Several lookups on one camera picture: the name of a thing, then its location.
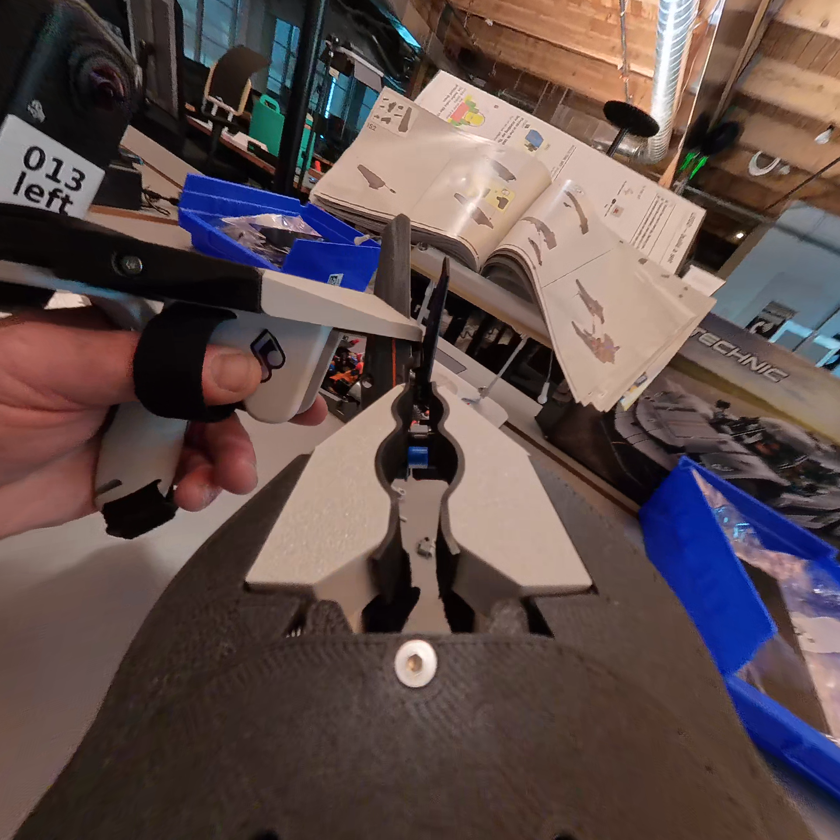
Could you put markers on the clear plastic bags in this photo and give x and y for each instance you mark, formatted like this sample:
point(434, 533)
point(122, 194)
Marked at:
point(262, 236)
point(800, 590)

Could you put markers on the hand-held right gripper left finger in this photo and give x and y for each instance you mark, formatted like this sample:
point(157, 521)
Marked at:
point(328, 525)

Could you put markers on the blue parts bin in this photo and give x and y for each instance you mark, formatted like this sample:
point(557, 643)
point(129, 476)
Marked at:
point(315, 259)

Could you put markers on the white book stand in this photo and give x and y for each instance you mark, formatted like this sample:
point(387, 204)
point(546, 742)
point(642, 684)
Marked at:
point(485, 289)

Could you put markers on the dark lego set box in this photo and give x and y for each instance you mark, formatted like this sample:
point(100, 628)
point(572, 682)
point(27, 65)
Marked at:
point(722, 407)

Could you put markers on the black lego car chassis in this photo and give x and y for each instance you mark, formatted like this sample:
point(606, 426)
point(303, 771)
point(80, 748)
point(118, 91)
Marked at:
point(348, 374)

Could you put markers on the tan black office chair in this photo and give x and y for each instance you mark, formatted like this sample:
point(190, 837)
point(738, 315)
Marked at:
point(233, 72)

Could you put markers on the open instruction booklet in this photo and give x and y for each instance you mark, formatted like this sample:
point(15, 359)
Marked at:
point(426, 177)

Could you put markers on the blue plastic bin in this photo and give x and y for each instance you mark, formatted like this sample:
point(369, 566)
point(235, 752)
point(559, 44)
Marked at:
point(702, 577)

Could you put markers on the white instruction sheet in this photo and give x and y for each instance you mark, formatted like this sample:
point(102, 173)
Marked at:
point(630, 190)

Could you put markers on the green plastic case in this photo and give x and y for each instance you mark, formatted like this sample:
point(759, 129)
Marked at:
point(268, 124)

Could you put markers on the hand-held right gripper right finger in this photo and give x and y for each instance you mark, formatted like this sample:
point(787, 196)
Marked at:
point(512, 525)

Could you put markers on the silver air duct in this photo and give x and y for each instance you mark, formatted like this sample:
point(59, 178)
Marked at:
point(673, 65)

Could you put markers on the black steel pole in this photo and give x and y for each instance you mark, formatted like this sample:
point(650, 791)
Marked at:
point(630, 117)

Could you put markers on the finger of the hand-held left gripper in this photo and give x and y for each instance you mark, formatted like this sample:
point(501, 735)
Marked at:
point(341, 308)

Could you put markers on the person's left hand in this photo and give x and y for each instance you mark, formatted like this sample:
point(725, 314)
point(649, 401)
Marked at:
point(52, 394)

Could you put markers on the black metal post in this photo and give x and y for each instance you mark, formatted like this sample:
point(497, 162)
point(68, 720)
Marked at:
point(302, 98)

